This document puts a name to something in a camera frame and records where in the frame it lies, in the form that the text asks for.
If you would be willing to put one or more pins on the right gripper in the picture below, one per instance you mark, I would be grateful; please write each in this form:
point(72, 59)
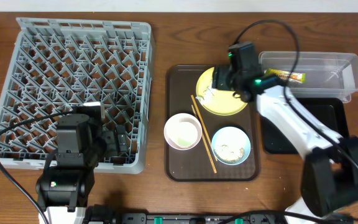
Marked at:
point(221, 78)

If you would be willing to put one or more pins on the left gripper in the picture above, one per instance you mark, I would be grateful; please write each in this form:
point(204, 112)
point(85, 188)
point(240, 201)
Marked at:
point(117, 140)

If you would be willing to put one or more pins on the white tissue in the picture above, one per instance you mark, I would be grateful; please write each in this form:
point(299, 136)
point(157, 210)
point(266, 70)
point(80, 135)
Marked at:
point(207, 95)

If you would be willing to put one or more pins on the green orange snack wrapper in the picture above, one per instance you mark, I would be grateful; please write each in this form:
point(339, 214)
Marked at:
point(285, 75)

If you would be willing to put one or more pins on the light blue small plate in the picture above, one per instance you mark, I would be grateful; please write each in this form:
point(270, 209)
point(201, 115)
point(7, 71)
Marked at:
point(234, 136)

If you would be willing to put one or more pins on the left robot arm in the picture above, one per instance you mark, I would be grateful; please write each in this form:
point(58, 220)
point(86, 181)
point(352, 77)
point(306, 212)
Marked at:
point(68, 176)

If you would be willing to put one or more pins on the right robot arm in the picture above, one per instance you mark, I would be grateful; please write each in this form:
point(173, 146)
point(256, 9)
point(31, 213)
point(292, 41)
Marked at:
point(330, 168)

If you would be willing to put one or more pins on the yellow round plate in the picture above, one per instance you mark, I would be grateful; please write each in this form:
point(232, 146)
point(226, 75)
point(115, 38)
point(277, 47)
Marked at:
point(224, 103)

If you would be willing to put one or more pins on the white pink bowl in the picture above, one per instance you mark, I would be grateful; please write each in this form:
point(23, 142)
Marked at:
point(182, 131)

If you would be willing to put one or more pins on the wooden chopstick lower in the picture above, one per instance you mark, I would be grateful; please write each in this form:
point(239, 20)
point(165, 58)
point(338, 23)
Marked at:
point(198, 115)

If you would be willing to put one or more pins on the wooden chopstick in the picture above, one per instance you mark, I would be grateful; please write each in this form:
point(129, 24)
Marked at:
point(207, 137)
point(198, 115)

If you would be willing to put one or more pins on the wooden chopstick upper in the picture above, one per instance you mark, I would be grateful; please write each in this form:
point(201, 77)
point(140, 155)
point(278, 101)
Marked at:
point(207, 137)

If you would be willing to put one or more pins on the dark brown serving tray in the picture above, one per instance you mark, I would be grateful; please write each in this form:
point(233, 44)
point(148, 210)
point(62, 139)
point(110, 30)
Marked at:
point(193, 165)

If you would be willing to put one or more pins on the food scraps on plate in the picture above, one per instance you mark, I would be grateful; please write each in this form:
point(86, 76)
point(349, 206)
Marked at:
point(229, 154)

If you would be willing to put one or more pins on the clear plastic bin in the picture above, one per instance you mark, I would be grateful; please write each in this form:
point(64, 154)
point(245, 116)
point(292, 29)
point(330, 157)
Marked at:
point(326, 75)

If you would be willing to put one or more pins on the grey plastic dish rack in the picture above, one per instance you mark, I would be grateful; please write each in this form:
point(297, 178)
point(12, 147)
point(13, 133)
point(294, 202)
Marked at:
point(61, 63)

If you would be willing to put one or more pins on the black rectangular tray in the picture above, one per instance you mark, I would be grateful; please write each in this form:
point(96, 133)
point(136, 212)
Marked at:
point(330, 111)

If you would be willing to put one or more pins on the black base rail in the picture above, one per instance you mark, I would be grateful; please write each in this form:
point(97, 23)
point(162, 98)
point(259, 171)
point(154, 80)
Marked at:
point(197, 219)

